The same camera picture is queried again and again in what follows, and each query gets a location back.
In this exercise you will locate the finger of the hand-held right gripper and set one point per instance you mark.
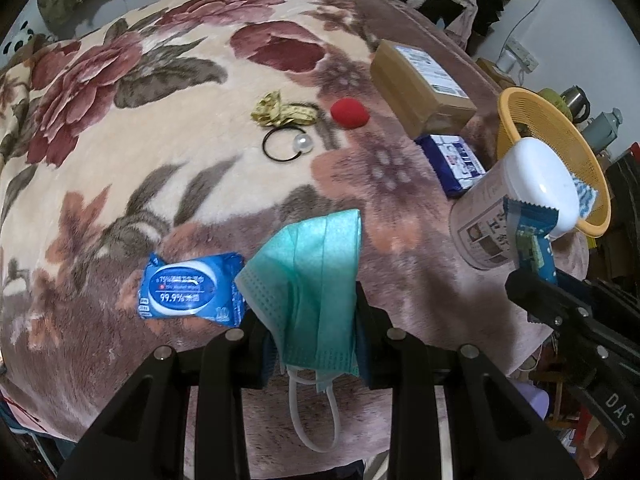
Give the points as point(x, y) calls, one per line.
point(580, 285)
point(550, 305)

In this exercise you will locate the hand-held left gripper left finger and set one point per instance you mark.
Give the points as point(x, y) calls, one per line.
point(250, 355)

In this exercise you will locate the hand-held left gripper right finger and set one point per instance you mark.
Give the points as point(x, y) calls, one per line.
point(364, 360)

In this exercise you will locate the small blue snack packet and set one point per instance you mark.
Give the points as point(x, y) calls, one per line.
point(535, 250)

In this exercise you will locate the blue white striped cloth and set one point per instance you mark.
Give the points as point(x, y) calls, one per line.
point(585, 195)

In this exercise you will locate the blue wet wipes pack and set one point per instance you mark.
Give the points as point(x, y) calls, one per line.
point(185, 290)

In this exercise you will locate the green face mask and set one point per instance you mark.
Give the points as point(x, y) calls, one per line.
point(310, 285)

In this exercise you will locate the dark blue tissue pack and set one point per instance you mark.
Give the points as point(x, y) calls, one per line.
point(450, 165)

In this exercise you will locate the yellow plastic basket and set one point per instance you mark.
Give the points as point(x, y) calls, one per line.
point(530, 110)

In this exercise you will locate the yellow measuring tape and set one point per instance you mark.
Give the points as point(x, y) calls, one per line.
point(272, 110)

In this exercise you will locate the red sponge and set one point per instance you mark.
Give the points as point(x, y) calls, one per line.
point(350, 112)

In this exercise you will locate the person's right hand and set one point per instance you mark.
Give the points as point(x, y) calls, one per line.
point(602, 442)

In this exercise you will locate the white labelled jar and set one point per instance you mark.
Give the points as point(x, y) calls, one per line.
point(480, 220)

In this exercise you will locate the grey thermos flask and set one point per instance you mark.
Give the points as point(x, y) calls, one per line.
point(602, 127)

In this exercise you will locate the steel electric kettle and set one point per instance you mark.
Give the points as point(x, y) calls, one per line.
point(575, 102)

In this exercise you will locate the floral fleece blanket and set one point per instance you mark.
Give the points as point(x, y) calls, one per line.
point(150, 185)

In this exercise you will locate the stack of small cardboard boxes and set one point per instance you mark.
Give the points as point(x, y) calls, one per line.
point(495, 72)

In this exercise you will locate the cardboard box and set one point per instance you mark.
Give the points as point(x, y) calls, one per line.
point(400, 75)

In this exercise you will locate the white wall power strip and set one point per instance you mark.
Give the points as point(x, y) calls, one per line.
point(520, 55)

